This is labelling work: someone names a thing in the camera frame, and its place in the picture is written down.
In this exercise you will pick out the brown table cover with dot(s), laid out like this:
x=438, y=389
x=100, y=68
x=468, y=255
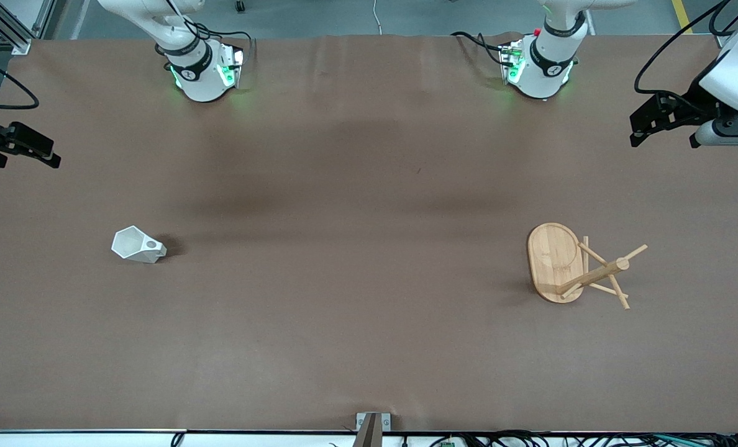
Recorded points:
x=344, y=279

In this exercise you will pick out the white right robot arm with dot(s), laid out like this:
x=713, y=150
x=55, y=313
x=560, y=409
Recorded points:
x=198, y=77

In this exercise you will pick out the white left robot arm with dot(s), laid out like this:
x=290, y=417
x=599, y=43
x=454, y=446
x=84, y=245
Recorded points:
x=543, y=68

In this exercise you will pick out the white faceted cup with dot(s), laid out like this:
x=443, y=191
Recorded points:
x=134, y=245

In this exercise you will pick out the grey metal camera bracket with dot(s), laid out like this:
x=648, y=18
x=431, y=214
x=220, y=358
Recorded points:
x=373, y=428

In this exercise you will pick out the wooden cup rack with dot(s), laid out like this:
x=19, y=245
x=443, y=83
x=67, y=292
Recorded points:
x=552, y=254

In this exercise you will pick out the black caster wheel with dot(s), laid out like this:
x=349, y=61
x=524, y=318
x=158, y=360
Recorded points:
x=240, y=6

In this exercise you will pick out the aluminium frame profile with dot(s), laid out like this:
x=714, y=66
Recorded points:
x=9, y=31

